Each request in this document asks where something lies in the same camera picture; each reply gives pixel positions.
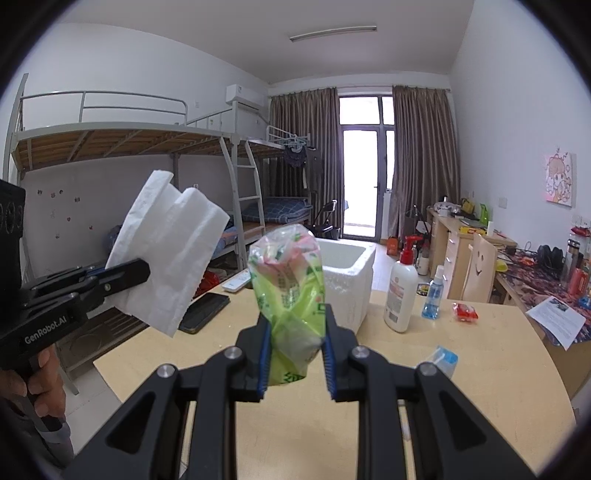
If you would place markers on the red snack packet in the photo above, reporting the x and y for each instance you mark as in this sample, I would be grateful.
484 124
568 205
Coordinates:
465 313

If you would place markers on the white air conditioner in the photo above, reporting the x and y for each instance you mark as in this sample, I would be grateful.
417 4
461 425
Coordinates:
245 96

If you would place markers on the wooden smiley chair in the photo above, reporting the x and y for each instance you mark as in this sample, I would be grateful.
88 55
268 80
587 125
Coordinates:
481 271

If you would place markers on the blue spray bottle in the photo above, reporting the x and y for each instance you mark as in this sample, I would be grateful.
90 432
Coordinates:
431 307

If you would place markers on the wooden desk with drawers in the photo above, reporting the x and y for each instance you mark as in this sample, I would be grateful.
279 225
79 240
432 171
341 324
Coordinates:
517 283

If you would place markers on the black smartphone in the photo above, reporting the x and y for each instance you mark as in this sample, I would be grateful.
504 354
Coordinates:
202 311

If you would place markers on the white lotion pump bottle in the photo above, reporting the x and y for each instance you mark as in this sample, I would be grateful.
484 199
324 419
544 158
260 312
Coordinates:
402 290

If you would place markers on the person's left hand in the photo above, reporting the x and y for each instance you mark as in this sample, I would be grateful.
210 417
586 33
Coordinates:
46 385

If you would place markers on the brown curtain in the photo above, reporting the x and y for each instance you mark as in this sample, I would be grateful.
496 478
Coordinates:
315 168
427 163

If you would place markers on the metal bunk bed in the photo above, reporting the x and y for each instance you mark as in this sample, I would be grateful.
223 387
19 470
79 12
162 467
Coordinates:
68 144

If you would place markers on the black headphones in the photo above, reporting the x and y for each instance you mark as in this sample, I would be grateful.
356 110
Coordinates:
550 260

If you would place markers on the left brown curtain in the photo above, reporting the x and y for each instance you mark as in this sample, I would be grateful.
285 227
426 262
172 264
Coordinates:
315 168

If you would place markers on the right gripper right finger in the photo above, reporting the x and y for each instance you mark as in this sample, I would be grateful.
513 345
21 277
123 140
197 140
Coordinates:
413 421

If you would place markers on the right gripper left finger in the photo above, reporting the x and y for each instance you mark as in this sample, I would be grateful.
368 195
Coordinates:
180 423

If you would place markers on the green plastic snack bag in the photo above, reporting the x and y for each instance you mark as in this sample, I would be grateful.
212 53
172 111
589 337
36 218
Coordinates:
288 281

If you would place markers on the ceiling tube light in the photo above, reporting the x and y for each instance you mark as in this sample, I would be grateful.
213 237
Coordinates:
336 31

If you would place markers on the black folding chair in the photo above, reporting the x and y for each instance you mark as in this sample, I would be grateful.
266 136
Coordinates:
322 226

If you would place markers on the balcony glass door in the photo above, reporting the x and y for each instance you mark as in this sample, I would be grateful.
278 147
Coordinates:
367 124

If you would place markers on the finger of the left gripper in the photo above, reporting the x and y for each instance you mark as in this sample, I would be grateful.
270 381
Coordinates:
92 283

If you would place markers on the anime wall picture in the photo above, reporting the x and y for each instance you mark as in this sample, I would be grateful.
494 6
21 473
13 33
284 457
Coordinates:
559 179

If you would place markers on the white remote control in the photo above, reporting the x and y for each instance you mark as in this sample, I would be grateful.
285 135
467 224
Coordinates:
237 282

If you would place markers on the printed paper sheet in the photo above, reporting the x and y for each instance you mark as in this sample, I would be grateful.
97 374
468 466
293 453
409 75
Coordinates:
562 321

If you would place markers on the white tissue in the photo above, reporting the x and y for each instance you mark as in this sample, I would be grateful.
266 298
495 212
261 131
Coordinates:
175 233

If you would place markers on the right brown curtain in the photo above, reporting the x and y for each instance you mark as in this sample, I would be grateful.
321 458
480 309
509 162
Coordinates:
427 163

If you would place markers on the white styrofoam box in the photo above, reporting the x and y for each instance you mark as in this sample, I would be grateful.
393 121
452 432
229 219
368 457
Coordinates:
348 272

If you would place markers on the blue face mask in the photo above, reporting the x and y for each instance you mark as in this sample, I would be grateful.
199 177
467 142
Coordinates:
445 359

